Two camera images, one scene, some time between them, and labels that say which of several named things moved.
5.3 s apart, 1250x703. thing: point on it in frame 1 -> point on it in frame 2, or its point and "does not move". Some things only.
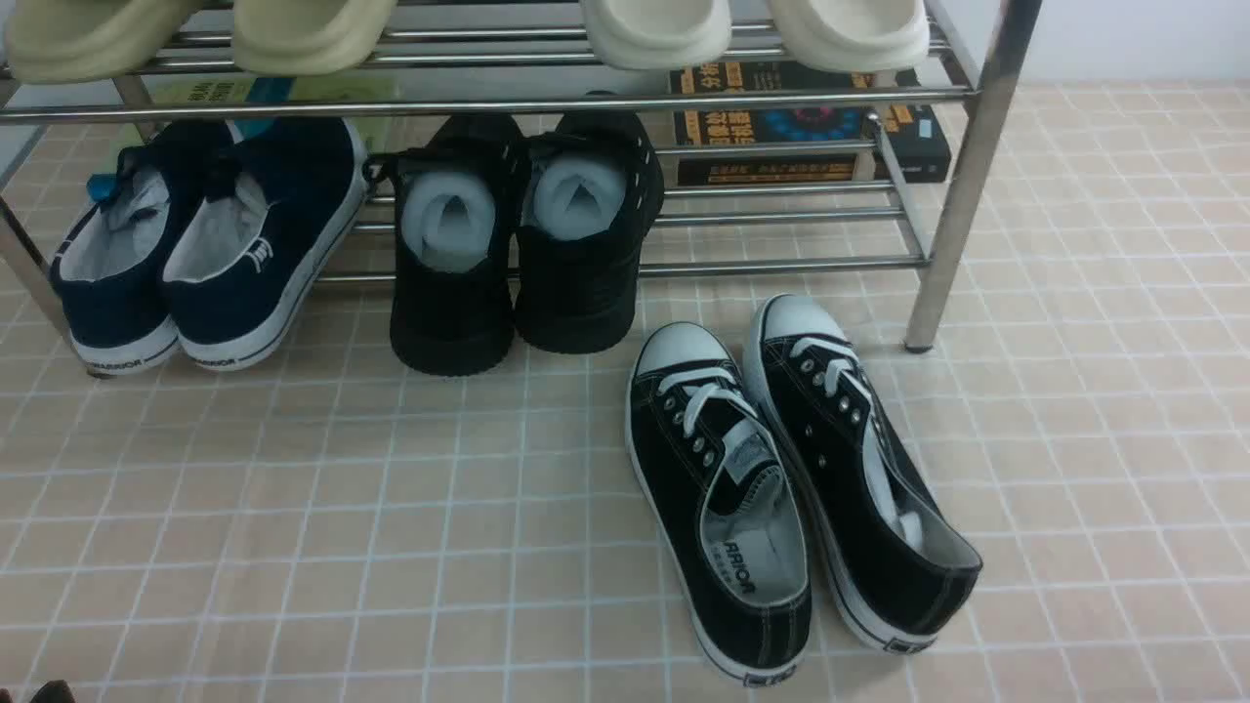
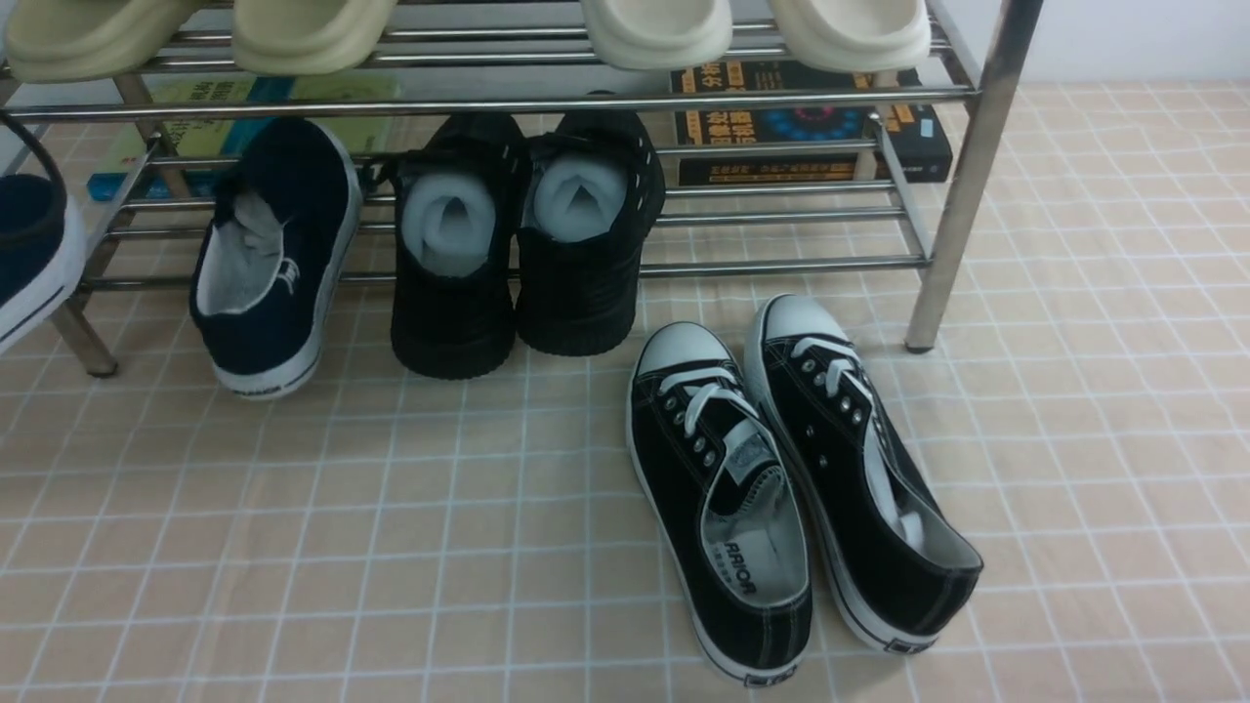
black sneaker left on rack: x=457 y=194 does not move
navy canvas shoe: x=106 y=270 -> x=42 y=251
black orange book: x=793 y=126 does not move
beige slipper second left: x=308 y=37 does not move
